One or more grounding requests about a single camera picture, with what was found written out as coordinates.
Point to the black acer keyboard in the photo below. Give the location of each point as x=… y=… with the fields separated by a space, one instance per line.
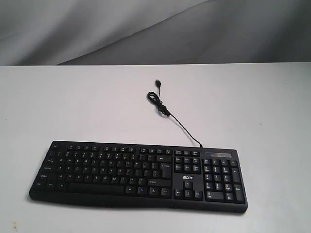
x=136 y=175

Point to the grey backdrop cloth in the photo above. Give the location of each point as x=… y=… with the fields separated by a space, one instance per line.
x=153 y=32

